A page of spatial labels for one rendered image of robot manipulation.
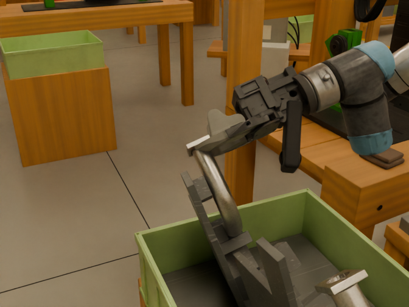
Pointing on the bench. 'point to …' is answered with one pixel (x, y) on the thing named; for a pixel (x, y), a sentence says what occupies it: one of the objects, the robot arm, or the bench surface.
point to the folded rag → (386, 158)
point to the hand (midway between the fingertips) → (204, 153)
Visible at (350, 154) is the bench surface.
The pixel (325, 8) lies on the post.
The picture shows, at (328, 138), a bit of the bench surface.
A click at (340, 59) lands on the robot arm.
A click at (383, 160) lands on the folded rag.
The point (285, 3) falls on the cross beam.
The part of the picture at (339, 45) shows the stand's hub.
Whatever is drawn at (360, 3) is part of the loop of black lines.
